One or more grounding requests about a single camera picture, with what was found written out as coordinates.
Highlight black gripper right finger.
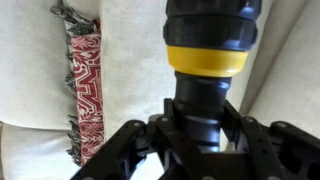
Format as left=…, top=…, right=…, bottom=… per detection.
left=221, top=99, right=320, bottom=180

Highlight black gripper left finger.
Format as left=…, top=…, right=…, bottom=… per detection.
left=71, top=98, right=188, bottom=180

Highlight cream pillow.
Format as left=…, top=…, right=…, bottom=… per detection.
left=98, top=0, right=277, bottom=180

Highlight black torch with yellow band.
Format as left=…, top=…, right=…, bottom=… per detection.
left=162, top=0, right=263, bottom=154

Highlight wide cream sofa back cushion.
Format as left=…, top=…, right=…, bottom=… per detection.
left=239, top=0, right=320, bottom=141

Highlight red patterned fringed blanket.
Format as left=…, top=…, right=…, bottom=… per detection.
left=49, top=3, right=105, bottom=167

